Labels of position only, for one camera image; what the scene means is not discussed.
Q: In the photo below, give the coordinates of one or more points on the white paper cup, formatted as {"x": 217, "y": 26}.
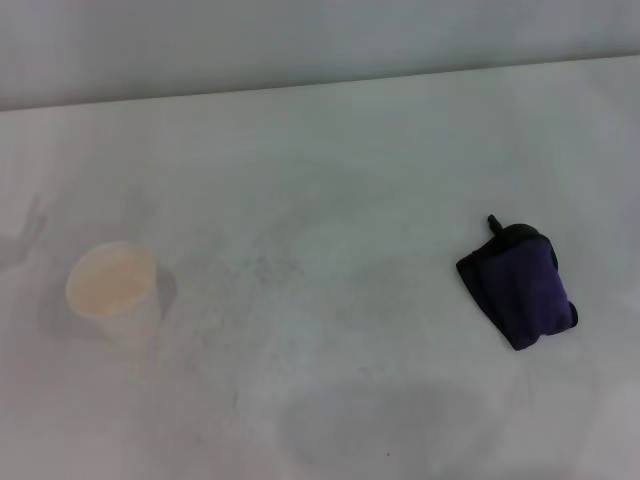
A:
{"x": 112, "y": 295}

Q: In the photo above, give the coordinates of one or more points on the purple rag with black trim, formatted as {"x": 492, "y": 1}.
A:
{"x": 525, "y": 295}

